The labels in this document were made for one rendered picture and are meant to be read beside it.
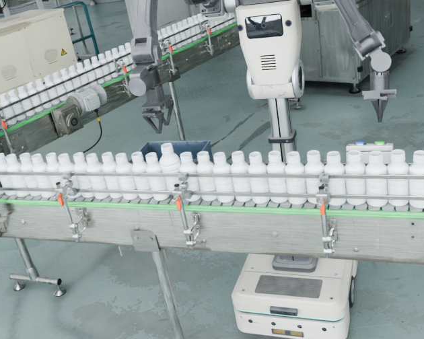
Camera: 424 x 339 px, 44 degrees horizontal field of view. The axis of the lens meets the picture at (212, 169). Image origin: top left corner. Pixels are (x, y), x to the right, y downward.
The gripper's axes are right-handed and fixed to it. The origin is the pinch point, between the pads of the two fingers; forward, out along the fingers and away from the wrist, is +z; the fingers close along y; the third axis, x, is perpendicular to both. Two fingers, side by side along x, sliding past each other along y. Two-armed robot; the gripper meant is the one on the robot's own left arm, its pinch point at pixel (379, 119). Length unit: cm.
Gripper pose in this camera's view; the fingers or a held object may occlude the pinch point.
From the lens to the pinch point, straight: 171.8
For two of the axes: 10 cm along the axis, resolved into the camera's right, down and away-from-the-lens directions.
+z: 0.5, 9.9, 1.3
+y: 9.3, 0.0, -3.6
